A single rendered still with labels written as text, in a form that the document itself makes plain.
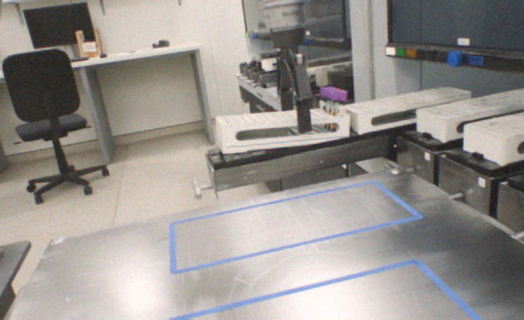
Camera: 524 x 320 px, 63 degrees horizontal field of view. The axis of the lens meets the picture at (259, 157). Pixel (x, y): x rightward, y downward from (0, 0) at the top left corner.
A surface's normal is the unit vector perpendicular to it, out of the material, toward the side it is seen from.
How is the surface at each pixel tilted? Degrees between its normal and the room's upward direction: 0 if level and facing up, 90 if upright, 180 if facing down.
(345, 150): 90
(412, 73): 90
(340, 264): 0
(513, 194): 90
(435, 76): 90
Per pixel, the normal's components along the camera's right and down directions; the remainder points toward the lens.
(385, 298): -0.13, -0.94
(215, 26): 0.24, 0.29
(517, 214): -0.96, 0.19
